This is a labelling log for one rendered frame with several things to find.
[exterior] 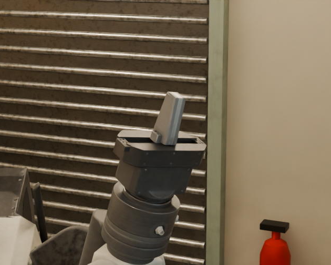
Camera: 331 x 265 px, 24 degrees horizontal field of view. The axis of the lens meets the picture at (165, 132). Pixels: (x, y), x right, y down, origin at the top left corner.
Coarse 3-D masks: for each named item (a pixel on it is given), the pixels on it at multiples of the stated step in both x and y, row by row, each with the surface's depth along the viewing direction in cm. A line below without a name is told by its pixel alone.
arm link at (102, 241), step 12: (96, 216) 101; (96, 228) 101; (108, 228) 96; (96, 240) 101; (108, 240) 96; (120, 240) 95; (132, 240) 95; (168, 240) 98; (84, 252) 103; (96, 252) 99; (108, 252) 99; (120, 252) 96; (132, 252) 95; (144, 252) 96; (156, 252) 96; (84, 264) 103; (96, 264) 96; (108, 264) 97; (120, 264) 97; (132, 264) 97; (144, 264) 98; (156, 264) 101
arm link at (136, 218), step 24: (120, 144) 91; (144, 144) 92; (192, 144) 96; (120, 168) 94; (144, 168) 92; (168, 168) 94; (192, 168) 96; (120, 192) 96; (144, 192) 93; (168, 192) 95; (120, 216) 95; (144, 216) 93; (168, 216) 95; (144, 240) 95
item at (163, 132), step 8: (168, 96) 92; (176, 96) 92; (168, 104) 92; (176, 104) 92; (160, 112) 94; (168, 112) 92; (176, 112) 92; (160, 120) 94; (168, 120) 92; (160, 128) 94; (168, 128) 92; (152, 136) 94; (160, 136) 93; (168, 136) 93; (168, 144) 93
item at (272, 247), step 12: (264, 228) 345; (276, 228) 342; (288, 228) 346; (276, 240) 345; (264, 252) 345; (276, 252) 342; (288, 252) 345; (264, 264) 345; (276, 264) 342; (288, 264) 345
